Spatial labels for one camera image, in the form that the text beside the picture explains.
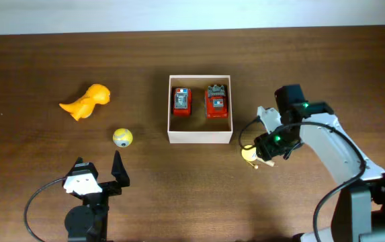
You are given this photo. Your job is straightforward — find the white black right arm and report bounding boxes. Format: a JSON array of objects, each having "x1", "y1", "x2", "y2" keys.
[{"x1": 254, "y1": 85, "x2": 385, "y2": 242}]

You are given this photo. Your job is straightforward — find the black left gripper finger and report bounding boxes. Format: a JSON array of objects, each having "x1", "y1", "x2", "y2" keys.
[
  {"x1": 111, "y1": 151, "x2": 130, "y2": 187},
  {"x1": 66, "y1": 157, "x2": 98, "y2": 178}
]

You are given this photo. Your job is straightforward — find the pink box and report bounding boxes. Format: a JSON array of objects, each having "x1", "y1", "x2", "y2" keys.
[{"x1": 167, "y1": 75, "x2": 234, "y2": 144}]

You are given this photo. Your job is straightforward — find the black right camera cable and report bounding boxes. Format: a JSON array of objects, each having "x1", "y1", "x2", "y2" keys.
[{"x1": 238, "y1": 116, "x2": 367, "y2": 242}]

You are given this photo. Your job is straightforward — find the red fire truck grey top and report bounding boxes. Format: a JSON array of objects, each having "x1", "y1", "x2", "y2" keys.
[{"x1": 205, "y1": 84, "x2": 228, "y2": 118}]

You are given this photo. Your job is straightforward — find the red fire truck with ladder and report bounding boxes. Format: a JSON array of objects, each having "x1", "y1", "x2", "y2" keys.
[{"x1": 172, "y1": 87, "x2": 192, "y2": 116}]

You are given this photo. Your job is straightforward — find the black left camera cable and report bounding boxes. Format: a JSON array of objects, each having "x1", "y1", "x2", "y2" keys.
[{"x1": 24, "y1": 177, "x2": 68, "y2": 242}]

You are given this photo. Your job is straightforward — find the yellow wooden rattle drum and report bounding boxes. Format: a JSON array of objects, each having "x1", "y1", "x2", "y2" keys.
[{"x1": 241, "y1": 145, "x2": 275, "y2": 169}]

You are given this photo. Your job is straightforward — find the orange dinosaur toy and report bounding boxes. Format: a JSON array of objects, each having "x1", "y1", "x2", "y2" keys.
[{"x1": 59, "y1": 83, "x2": 111, "y2": 121}]

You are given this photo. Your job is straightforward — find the black camera cable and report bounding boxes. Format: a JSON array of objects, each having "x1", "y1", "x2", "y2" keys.
[
  {"x1": 238, "y1": 116, "x2": 367, "y2": 242},
  {"x1": 24, "y1": 177, "x2": 68, "y2": 242}
]

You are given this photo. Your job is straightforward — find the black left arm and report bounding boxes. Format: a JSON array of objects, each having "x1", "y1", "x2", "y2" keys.
[{"x1": 62, "y1": 151, "x2": 130, "y2": 242}]

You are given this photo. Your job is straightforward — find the yellow grey ball toy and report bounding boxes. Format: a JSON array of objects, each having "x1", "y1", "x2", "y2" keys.
[{"x1": 112, "y1": 128, "x2": 133, "y2": 148}]

